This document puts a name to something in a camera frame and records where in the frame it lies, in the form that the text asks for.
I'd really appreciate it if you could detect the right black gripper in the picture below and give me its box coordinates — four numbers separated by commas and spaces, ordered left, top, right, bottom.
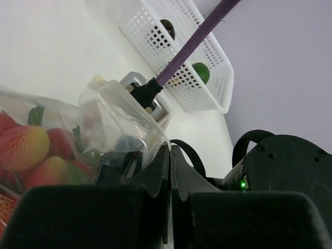
98, 135, 145, 184

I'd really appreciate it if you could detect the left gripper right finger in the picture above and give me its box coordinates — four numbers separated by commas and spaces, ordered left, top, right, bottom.
170, 146, 331, 248

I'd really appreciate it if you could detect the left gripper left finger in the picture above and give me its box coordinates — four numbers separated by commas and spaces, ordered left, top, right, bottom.
1, 145, 170, 248

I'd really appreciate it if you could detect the clear zip top bag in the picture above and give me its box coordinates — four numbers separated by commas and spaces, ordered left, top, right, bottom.
0, 74, 172, 229

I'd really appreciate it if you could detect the fake strawberry bunch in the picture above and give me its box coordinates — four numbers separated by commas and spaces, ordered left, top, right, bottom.
1, 106, 101, 230

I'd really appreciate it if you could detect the green fake lime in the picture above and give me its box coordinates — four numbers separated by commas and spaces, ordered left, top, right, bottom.
191, 62, 210, 84

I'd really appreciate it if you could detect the dark purple fake plum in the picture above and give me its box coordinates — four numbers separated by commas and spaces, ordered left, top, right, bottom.
160, 19, 175, 40

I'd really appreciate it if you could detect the white plastic basket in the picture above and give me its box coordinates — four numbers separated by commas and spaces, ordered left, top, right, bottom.
114, 1, 237, 113

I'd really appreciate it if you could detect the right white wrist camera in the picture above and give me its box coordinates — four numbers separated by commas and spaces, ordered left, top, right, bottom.
120, 72, 172, 130

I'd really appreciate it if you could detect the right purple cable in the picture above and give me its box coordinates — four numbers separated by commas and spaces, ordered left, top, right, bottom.
134, 0, 242, 109

